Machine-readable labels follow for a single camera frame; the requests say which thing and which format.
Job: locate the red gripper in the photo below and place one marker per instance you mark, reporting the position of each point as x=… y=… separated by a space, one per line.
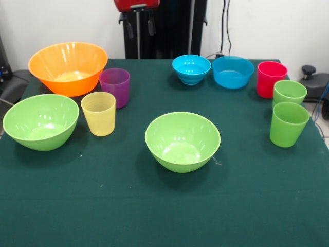
x=123 y=4

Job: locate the large orange plastic bowl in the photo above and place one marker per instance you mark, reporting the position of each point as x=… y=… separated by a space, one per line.
x=64 y=64

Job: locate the green plastic bowl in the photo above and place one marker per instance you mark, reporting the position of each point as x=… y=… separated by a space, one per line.
x=41 y=123
x=180 y=144

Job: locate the purple plastic cup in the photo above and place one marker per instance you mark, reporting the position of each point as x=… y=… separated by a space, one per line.
x=117 y=87

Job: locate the ribbed cyan plastic bowl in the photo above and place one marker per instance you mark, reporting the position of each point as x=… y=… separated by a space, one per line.
x=191 y=69

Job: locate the yellow plastic cup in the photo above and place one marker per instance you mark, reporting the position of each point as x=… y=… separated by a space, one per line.
x=99 y=118

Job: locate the translucent blue plastic bowl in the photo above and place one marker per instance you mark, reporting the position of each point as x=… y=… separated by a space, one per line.
x=232 y=74

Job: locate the red plastic cup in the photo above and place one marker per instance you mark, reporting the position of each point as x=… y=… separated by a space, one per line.
x=268 y=79

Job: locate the green plastic cup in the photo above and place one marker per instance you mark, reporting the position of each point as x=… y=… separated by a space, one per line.
x=289 y=92
x=288 y=126

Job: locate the dark green table cloth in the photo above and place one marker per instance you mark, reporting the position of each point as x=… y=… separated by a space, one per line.
x=102 y=200

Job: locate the black stand base with knob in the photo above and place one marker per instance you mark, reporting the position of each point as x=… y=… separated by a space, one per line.
x=318 y=82

